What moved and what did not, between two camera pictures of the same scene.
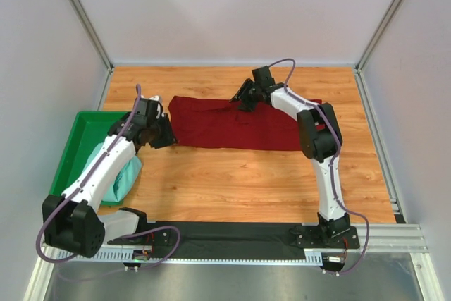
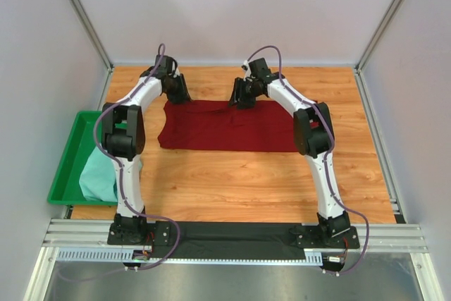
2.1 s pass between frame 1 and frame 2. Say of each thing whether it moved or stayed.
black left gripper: moved
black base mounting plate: stayed
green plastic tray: stayed
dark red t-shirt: stayed
